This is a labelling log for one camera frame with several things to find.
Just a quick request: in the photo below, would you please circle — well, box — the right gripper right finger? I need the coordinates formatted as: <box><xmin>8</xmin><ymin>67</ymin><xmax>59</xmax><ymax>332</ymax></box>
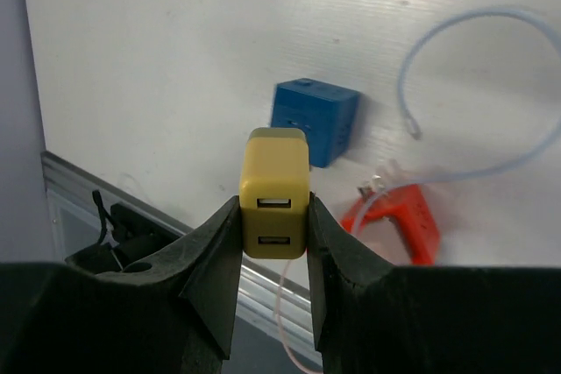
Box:
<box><xmin>308</xmin><ymin>197</ymin><xmax>560</xmax><ymax>373</ymax></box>

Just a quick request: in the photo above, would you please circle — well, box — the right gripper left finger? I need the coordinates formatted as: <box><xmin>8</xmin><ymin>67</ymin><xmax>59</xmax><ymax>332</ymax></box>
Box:
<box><xmin>1</xmin><ymin>197</ymin><xmax>243</xmax><ymax>373</ymax></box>

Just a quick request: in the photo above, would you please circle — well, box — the red cube socket adapter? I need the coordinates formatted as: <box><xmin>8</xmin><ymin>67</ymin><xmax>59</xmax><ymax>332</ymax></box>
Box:
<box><xmin>340</xmin><ymin>184</ymin><xmax>441</xmax><ymax>265</ymax></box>

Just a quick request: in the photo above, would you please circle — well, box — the yellow plug adapter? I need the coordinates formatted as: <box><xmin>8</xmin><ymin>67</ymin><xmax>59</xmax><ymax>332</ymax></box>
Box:
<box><xmin>239</xmin><ymin>127</ymin><xmax>310</xmax><ymax>259</ymax></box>

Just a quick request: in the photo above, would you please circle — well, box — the blue cube socket adapter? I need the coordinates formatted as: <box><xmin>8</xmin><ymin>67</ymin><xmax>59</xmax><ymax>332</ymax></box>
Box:
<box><xmin>270</xmin><ymin>78</ymin><xmax>361</xmax><ymax>168</ymax></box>

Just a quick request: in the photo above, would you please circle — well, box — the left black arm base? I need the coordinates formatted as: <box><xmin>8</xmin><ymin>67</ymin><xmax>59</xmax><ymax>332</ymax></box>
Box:
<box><xmin>65</xmin><ymin>190</ymin><xmax>179</xmax><ymax>274</ymax></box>

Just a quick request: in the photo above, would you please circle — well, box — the aluminium front rail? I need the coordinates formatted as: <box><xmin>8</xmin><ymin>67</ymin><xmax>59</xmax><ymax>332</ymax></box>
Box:
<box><xmin>41</xmin><ymin>152</ymin><xmax>320</xmax><ymax>362</ymax></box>

